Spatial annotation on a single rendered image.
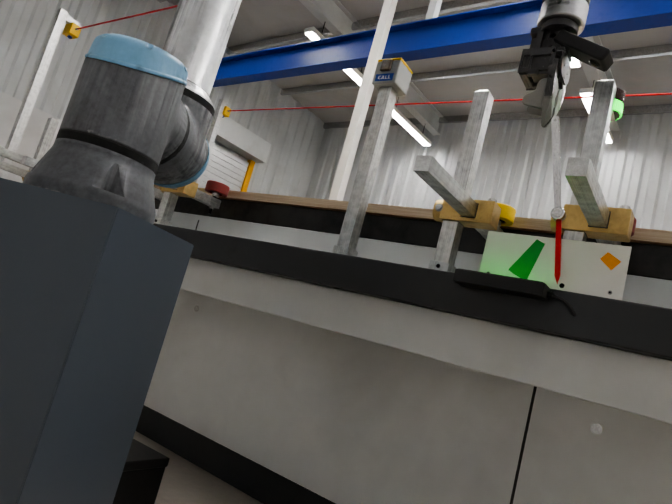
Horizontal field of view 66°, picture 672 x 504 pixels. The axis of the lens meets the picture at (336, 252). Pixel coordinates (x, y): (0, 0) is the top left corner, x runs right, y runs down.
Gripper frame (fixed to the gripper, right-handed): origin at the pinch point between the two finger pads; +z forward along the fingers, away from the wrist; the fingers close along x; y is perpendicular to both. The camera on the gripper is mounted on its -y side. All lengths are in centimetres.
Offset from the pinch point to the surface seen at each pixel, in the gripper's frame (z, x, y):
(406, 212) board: 14.0, -26.2, 40.1
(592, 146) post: 2.4, -6.1, -7.4
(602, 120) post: -3.1, -6.1, -8.1
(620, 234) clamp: 19.5, -5.5, -15.3
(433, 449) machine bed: 71, -28, 17
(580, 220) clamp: 17.7, -5.3, -8.3
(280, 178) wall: -219, -686, 733
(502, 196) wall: -239, -744, 276
